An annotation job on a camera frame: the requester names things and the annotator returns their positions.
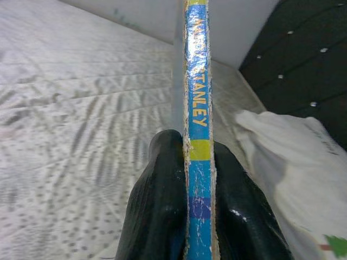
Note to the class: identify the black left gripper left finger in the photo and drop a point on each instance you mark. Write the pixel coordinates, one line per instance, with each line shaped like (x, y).
(154, 203)

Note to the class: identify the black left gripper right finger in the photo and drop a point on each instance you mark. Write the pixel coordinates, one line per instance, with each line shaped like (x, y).
(244, 211)

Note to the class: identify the blue yellow children's book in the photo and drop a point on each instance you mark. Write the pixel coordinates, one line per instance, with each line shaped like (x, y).
(200, 108)

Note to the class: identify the off-white printed pillow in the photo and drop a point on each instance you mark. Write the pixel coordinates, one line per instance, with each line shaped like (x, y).
(298, 176)

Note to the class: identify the grey quilted mattress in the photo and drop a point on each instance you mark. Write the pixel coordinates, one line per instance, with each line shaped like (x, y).
(81, 108)

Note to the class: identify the dark tufted headboard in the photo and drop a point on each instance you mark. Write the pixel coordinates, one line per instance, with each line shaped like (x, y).
(298, 54)

